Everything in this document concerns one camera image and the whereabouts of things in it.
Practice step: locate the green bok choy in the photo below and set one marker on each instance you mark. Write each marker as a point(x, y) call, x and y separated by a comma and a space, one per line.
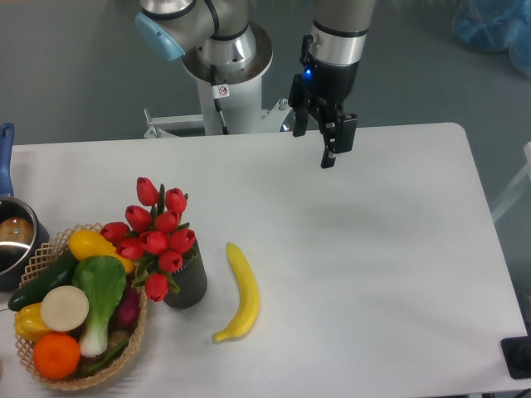
point(103, 280)

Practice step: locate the blue saucepan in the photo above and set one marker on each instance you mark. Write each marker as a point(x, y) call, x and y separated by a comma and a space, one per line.
point(21, 231)

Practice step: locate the green chili pepper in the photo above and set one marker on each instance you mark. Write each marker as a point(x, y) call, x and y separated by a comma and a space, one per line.
point(106, 360)

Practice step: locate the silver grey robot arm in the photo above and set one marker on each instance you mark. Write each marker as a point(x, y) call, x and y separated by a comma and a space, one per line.
point(173, 28)

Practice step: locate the white frame at right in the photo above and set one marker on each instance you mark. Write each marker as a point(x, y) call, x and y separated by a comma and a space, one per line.
point(514, 189)

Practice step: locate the yellow bell pepper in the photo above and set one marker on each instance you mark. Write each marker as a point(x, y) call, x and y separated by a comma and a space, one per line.
point(29, 323)

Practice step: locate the yellow squash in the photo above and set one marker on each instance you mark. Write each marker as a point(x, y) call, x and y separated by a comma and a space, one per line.
point(85, 243)

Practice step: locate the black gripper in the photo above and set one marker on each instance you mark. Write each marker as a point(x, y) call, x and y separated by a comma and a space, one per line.
point(327, 87)

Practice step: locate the dark grey ribbed vase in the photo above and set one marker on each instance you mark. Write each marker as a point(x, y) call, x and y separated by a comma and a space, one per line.
point(191, 280)

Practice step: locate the woven wicker basket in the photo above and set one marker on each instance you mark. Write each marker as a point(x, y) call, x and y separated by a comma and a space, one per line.
point(44, 257)

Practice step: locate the black device at table edge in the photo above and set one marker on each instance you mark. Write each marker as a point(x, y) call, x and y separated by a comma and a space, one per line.
point(516, 351)

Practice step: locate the red tulip bouquet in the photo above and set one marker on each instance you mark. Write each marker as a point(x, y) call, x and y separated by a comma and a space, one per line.
point(154, 237)

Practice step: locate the yellow banana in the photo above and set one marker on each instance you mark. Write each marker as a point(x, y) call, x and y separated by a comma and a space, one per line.
point(250, 300)

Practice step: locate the purple eggplant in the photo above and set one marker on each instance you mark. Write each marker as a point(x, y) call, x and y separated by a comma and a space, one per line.
point(127, 312)

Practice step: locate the orange fruit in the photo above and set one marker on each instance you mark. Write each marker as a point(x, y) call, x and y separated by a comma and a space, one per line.
point(56, 355)

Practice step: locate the blue plastic bag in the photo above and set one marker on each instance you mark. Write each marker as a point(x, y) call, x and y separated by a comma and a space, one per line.
point(496, 26)

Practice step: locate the green cucumber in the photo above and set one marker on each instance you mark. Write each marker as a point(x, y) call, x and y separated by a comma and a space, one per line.
point(57, 274)

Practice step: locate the white round radish slice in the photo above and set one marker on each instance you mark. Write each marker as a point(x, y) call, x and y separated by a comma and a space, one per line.
point(64, 308)

